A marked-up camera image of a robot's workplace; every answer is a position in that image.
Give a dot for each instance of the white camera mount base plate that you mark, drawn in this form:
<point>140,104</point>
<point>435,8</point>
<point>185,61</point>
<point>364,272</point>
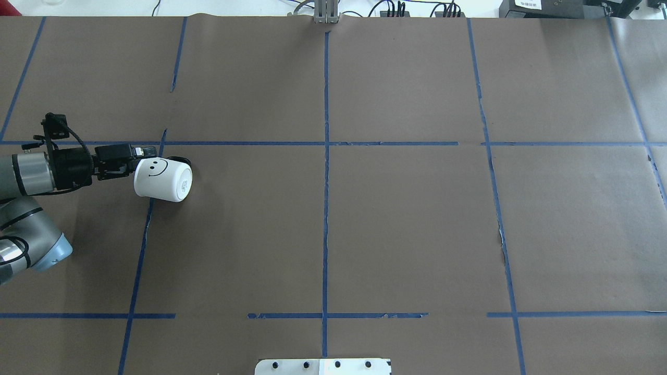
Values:
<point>324,366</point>

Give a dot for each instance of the white smiley face mug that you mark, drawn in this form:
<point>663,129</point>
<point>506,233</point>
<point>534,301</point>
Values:
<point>169,179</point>

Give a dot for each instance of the black box with label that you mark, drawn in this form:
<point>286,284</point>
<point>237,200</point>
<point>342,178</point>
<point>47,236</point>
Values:
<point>566,9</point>

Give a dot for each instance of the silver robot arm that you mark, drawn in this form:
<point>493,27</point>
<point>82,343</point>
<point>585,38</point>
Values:
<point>30,238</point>

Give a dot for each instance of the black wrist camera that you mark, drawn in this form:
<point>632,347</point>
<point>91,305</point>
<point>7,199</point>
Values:
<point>55,126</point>

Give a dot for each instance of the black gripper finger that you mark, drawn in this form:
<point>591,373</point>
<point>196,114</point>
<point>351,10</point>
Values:
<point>115,169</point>
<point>144,152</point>

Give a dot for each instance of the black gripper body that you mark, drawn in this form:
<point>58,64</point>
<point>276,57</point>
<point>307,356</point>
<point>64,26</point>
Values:
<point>72,166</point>

